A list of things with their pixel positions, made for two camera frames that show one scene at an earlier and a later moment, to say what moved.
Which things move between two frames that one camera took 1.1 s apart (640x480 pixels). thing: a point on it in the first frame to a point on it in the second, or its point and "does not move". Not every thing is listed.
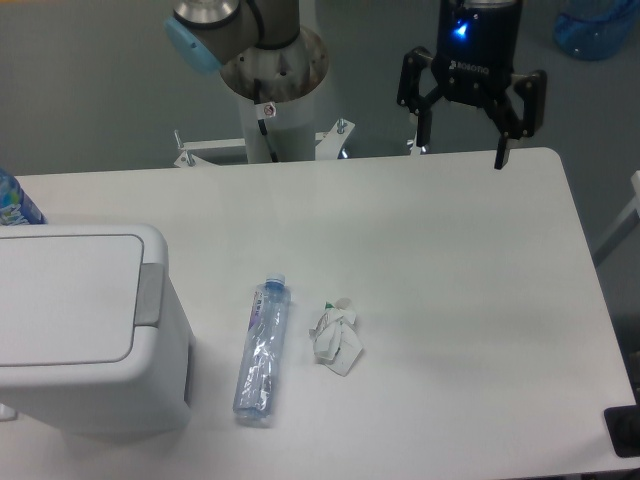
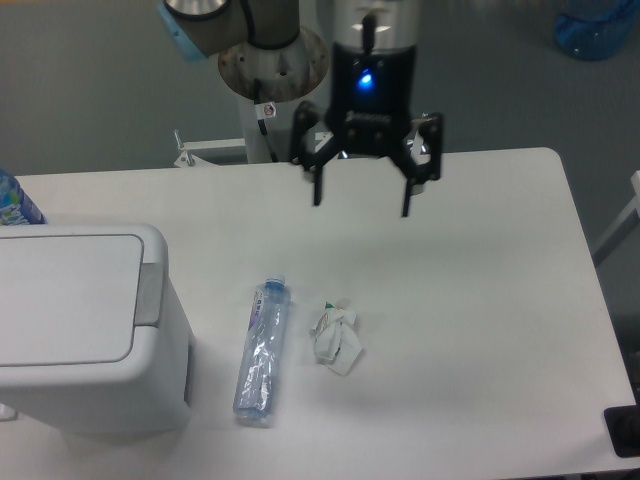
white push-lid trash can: [94, 334] does not move
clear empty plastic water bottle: [262, 350] does not move
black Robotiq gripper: [477, 51] to [372, 99]
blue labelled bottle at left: [16, 206] does not move
